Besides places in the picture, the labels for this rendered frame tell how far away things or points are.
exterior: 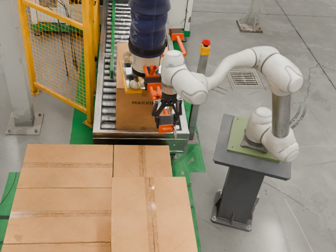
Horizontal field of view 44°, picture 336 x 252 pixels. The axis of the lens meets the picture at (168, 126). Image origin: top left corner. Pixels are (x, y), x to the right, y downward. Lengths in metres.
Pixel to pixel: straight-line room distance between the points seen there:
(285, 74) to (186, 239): 0.93
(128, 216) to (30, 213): 0.76
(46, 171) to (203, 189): 1.33
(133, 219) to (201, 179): 1.57
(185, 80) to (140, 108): 1.19
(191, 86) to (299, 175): 2.27
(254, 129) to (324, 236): 1.21
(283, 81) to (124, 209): 1.00
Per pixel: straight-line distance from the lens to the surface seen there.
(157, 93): 2.29
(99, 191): 2.69
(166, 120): 2.10
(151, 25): 2.35
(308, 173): 3.92
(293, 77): 2.09
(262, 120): 2.62
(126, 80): 2.57
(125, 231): 2.03
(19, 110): 3.88
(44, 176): 2.81
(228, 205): 3.18
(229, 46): 5.41
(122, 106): 2.92
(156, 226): 2.05
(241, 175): 2.92
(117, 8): 4.79
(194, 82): 1.77
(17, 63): 3.58
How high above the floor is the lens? 2.62
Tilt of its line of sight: 41 degrees down
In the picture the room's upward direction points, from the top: 7 degrees clockwise
